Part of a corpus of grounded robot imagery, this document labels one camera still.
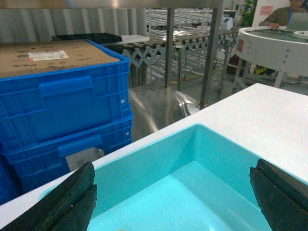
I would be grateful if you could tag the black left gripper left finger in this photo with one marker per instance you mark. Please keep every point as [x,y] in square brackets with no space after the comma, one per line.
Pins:
[68,207]

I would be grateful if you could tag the steel shelf frame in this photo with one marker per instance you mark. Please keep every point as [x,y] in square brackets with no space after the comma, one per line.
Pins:
[119,20]

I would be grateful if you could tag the blue crate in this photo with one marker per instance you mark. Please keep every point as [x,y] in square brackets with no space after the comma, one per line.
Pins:
[26,164]
[63,102]

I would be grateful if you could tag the white round conveyor table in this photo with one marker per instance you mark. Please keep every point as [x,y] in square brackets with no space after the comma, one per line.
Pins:
[274,49]

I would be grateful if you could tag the blue crate lower right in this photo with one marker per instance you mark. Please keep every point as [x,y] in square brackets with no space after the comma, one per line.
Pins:
[26,164]

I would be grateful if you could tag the black plastic tray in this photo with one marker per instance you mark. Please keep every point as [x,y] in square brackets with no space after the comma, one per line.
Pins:
[100,38]

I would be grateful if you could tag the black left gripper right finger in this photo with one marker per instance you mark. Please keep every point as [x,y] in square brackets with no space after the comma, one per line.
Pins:
[283,199]

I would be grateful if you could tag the seated person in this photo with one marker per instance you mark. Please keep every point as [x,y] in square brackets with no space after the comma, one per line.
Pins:
[282,16]

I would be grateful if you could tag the teal plastic tray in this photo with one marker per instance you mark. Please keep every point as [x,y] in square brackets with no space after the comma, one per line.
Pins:
[192,180]

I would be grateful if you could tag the brown cardboard box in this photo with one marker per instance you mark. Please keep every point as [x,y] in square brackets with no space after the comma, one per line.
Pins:
[18,59]

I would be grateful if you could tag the expandable roller conveyor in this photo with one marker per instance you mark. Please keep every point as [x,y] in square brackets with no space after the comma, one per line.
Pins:
[190,45]

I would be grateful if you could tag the blue crate upper right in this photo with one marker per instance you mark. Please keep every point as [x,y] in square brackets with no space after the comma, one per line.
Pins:
[63,102]

